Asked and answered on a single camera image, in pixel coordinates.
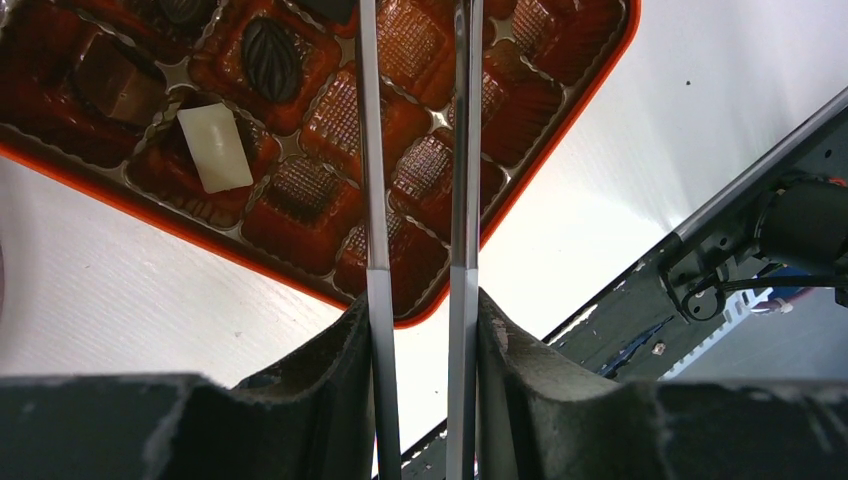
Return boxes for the dark ribbed chocolate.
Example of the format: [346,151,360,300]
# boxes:
[157,0,218,27]

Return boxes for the orange compartment chocolate box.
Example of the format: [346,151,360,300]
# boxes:
[1,1,641,328]

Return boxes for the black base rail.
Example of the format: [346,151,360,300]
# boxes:
[397,89,848,480]

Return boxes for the pale square chocolate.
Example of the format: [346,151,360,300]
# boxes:
[72,34,166,127]

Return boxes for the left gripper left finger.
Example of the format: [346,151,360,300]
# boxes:
[1,298,375,479]

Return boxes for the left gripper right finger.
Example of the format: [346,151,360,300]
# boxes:
[477,293,847,479]

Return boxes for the metal serving tongs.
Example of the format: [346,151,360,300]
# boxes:
[356,1,484,479]

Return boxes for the dark leaf chocolate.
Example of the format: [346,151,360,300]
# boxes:
[241,17,302,103]

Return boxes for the white chocolate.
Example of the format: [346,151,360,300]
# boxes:
[177,103,253,194]

